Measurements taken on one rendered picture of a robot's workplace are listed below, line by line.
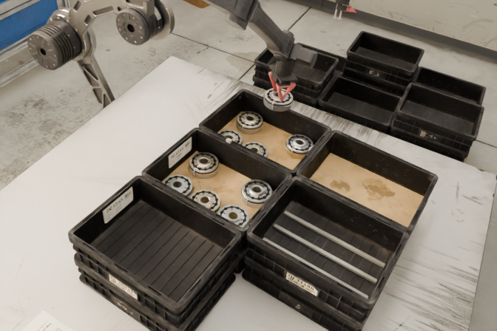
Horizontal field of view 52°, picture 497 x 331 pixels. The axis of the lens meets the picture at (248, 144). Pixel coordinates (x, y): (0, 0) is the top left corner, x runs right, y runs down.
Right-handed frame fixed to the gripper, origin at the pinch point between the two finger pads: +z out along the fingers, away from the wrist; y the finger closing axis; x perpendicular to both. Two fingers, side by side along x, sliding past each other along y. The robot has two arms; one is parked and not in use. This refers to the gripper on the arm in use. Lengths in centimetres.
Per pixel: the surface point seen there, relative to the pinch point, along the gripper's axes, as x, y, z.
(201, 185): 32.1, -16.6, 22.3
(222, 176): 24.0, -14.4, 22.0
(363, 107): -88, 59, 61
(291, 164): -2.1, -15.3, 20.9
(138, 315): 60, -53, 33
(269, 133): -0.6, 2.9, 20.6
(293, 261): 19, -61, 13
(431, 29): -226, 172, 80
